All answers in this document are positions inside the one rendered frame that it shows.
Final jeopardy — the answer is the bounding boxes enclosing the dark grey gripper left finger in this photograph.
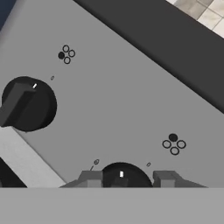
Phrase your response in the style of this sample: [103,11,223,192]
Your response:
[59,170,104,189]

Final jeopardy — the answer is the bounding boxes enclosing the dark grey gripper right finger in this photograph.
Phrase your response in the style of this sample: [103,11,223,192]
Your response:
[152,170,208,189]

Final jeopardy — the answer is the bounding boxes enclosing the black stove knob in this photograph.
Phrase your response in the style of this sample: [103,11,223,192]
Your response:
[0,75,59,133]
[100,162,154,189]

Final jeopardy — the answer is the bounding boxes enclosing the grey stove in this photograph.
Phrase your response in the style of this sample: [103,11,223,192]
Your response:
[0,0,224,189]

